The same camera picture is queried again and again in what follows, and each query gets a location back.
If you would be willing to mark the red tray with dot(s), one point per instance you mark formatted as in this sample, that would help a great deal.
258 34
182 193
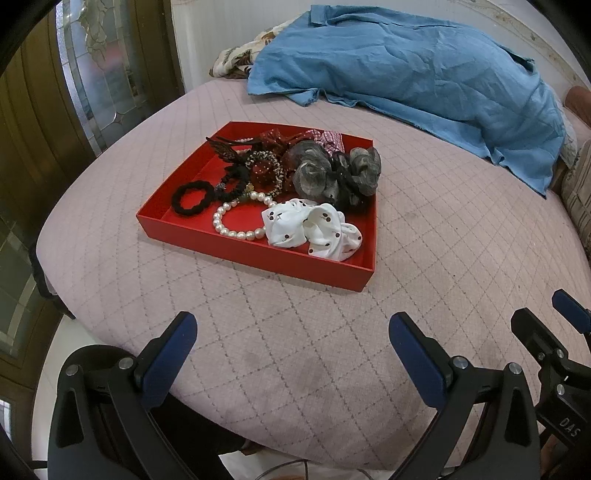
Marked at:
194 235

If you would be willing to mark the grey sheer scrunchie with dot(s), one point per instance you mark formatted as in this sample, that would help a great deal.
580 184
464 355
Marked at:
311 173

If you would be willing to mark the striped floral cushion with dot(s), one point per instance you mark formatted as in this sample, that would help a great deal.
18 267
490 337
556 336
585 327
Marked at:
579 203

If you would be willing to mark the white patterned cloth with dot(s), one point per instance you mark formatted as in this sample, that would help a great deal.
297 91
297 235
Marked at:
568 138

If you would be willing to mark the white dotted scrunchie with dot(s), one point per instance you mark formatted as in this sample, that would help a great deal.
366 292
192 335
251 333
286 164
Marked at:
318 230

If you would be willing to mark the black and grey scrunchie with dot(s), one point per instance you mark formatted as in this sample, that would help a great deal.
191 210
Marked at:
360 170

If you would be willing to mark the floral patterned cloth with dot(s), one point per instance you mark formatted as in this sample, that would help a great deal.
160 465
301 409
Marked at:
240 57

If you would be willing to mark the wooden door with leaded glass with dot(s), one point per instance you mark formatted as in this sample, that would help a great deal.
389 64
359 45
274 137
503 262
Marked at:
41 92

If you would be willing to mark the leopard print scrunchie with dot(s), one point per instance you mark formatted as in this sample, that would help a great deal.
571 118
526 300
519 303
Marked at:
279 175

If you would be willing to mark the black hair claw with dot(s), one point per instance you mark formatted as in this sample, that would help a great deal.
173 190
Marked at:
226 150

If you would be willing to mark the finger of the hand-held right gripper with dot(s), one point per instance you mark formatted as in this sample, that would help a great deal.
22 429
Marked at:
572 311
538 337

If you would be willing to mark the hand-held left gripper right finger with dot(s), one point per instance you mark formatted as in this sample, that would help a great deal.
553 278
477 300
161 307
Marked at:
420 360

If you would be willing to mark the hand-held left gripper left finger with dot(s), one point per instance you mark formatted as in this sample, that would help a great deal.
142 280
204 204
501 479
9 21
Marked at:
166 360

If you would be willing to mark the blue cloth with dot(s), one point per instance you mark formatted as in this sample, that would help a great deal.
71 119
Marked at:
415 78

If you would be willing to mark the pink striped scrunchie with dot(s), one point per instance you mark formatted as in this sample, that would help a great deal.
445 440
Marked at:
330 138

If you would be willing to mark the red dotted scrunchie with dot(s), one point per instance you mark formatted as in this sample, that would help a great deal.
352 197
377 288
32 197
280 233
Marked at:
272 137

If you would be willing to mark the brown and pink cushion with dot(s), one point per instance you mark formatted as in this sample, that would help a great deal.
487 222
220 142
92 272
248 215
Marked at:
579 104

